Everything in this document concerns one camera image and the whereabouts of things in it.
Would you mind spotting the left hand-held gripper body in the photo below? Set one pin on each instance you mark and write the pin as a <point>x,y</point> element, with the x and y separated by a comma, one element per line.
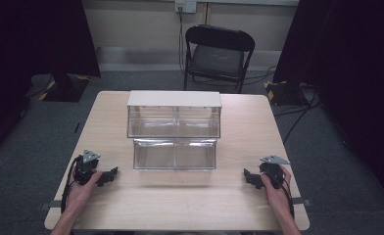
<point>84,169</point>

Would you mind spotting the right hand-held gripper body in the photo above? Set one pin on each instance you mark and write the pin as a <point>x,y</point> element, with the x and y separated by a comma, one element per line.
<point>273,173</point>

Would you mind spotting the person's right hand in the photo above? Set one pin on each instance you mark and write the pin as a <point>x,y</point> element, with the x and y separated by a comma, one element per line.
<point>278,196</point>

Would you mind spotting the person's left hand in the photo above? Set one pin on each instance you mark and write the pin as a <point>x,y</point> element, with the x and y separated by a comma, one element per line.
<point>80,194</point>

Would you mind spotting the clear plastic drawer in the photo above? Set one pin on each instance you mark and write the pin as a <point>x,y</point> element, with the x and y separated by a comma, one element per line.
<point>174,153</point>

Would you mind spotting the black stand base striped tape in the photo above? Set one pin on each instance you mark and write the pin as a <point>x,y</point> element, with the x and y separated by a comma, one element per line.
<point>283,93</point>
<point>64,88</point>

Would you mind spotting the clear drawer cabinet white top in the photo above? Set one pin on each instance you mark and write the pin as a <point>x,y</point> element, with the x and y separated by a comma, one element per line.
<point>173,112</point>

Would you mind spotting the black folding chair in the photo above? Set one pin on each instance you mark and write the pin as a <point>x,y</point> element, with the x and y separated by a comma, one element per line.
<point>217,55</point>

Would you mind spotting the black curtain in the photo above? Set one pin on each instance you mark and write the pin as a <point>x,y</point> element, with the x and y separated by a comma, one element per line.
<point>353,65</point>
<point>33,36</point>

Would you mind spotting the grey table bracket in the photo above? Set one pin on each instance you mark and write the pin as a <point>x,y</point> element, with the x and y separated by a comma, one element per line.
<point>51,204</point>
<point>301,201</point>

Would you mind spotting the white wall socket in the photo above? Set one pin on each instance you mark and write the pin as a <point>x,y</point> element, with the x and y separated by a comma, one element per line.
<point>185,5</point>

